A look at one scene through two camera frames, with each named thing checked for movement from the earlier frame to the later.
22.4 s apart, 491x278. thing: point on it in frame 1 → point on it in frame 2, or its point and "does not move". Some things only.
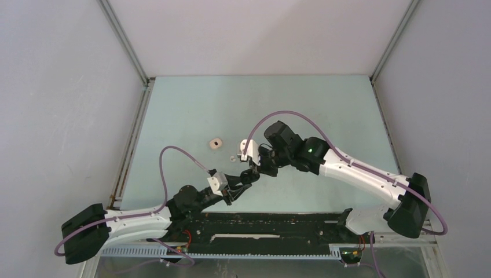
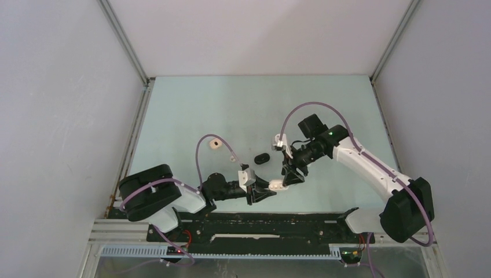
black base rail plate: x=264 y=229 does not move
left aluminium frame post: x=115 y=25 does not move
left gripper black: x=227 y=194 → x=255 y=191
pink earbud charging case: x=215 y=143 does not move
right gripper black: x=262 y=168 → x=292 y=177
